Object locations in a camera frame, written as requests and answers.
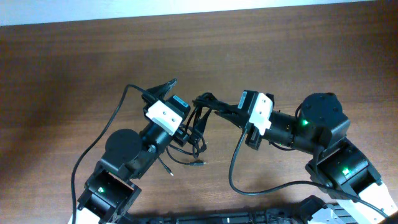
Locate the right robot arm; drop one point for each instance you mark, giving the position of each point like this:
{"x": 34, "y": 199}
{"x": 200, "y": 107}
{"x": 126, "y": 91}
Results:
{"x": 318, "y": 127}

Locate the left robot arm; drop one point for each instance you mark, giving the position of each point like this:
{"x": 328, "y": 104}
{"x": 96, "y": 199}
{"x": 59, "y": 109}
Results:
{"x": 109, "y": 191}

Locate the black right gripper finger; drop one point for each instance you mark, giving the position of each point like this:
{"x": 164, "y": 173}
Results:
{"x": 221, "y": 107}
{"x": 238, "y": 118}

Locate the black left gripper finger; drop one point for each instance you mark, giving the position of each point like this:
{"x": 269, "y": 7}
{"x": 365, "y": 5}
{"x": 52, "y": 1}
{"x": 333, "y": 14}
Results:
{"x": 200, "y": 121}
{"x": 162, "y": 90}

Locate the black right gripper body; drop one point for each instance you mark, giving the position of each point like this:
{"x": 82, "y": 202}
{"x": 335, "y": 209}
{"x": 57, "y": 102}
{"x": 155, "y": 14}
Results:
{"x": 252, "y": 137}

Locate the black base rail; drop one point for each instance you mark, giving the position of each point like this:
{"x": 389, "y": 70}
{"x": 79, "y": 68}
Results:
{"x": 310, "y": 210}

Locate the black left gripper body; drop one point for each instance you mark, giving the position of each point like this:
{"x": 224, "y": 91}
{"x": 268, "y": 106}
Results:
{"x": 179, "y": 137}

